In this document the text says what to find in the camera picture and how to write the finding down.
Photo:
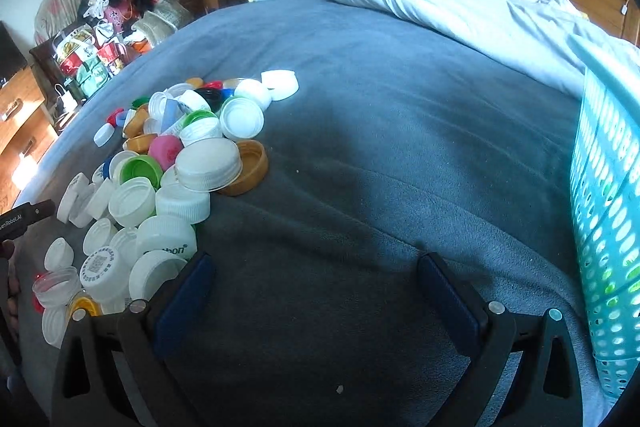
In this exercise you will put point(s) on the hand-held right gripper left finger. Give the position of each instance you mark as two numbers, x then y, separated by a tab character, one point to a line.
185	302

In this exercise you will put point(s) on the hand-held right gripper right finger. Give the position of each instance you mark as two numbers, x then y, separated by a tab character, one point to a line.
450	302

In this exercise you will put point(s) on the pile of plastic bottle caps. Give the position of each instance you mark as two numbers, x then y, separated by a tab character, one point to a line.
170	177

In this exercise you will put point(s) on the teal plastic basket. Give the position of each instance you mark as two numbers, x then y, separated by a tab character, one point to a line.
610	207

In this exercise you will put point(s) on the person's left hand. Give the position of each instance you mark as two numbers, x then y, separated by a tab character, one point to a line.
12	294

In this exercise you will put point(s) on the wooden dresser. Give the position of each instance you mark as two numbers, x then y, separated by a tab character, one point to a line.
20	127

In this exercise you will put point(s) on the dark wooden side table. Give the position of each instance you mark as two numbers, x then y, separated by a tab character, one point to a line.
45	62

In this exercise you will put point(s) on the blue bed blanket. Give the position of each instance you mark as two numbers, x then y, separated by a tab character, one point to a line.
375	157

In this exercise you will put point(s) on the black television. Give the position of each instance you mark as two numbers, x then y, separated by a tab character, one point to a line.
10	52

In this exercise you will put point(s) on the heap of bags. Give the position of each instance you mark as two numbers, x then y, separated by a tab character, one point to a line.
110	37

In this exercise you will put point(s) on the white duvet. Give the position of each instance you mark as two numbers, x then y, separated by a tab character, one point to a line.
450	2

